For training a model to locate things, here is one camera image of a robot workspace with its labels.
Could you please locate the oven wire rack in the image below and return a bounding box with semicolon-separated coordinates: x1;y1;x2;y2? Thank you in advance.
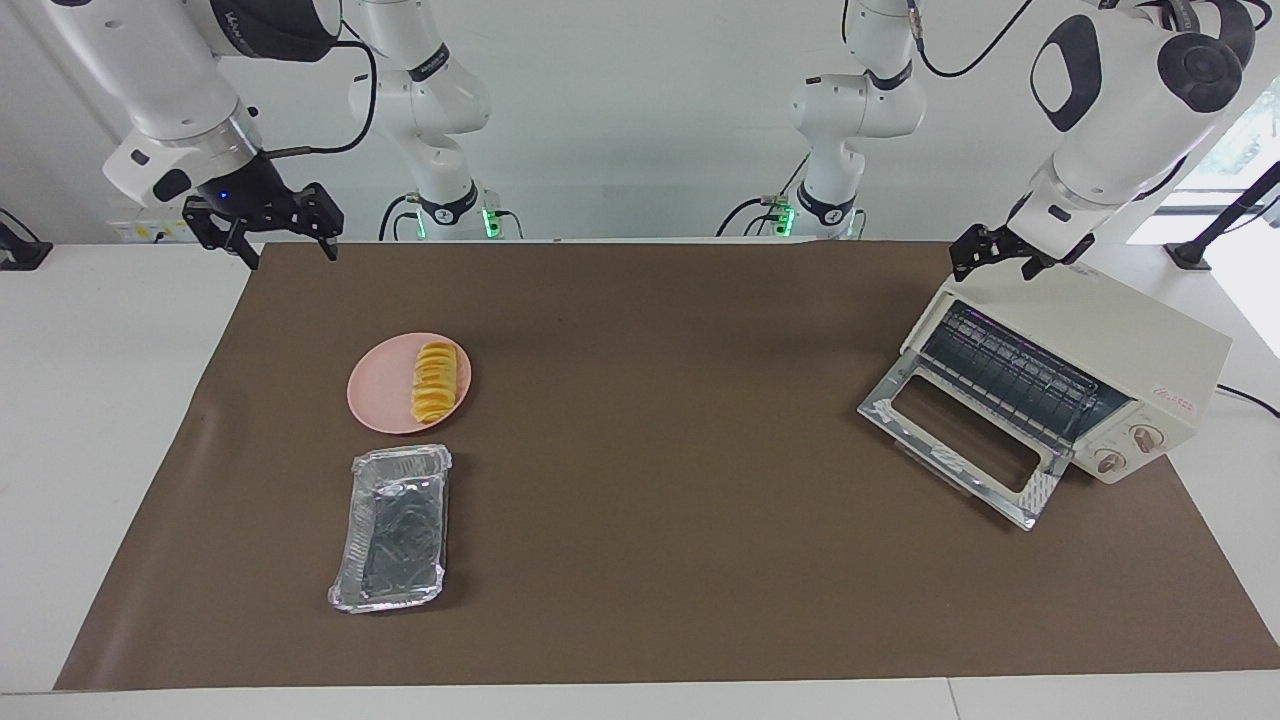
920;303;1131;441

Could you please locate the black pole stand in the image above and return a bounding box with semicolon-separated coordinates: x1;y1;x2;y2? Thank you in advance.
1165;160;1280;271

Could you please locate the white wall power socket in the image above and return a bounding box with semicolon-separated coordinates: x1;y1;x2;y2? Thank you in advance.
108;218;201;244

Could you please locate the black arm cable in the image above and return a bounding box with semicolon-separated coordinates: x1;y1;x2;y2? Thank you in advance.
905;0;1036;79
262;15;379;161

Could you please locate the sliced yellow bread loaf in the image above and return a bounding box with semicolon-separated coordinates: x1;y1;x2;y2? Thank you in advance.
411;341;460;425

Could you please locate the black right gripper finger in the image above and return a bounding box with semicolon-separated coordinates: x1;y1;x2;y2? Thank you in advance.
305;183;344;263
183;198;261;271

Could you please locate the brown table mat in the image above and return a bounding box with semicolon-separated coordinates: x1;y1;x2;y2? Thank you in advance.
55;240;1280;691

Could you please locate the aluminium foil tray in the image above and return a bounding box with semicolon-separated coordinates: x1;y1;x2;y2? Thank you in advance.
328;444;453;614

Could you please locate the black oven power cable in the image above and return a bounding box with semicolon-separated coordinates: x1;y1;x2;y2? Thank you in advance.
1215;383;1280;419

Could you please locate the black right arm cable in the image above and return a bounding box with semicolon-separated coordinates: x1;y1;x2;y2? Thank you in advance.
262;15;379;161

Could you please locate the black right base cable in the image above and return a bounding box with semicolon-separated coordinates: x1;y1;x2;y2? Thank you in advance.
378;193;421;241

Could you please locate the pink round plate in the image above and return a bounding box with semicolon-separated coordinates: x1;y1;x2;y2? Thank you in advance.
347;332;472;435

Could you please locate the black left base cable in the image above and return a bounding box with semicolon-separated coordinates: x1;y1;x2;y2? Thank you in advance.
715;150;811;238

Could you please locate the black clamp stand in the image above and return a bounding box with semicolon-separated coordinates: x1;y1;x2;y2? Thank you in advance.
0;208;53;271

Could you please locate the cream toaster oven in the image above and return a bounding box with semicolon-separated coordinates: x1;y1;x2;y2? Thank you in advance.
900;240;1233;486

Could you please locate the black base cable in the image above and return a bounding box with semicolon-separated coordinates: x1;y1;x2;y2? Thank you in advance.
378;193;421;241
715;150;811;238

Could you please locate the glass oven door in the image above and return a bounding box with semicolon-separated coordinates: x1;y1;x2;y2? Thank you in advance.
858;350;1073;531

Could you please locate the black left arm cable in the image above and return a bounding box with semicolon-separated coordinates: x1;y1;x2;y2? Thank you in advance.
905;0;1036;79

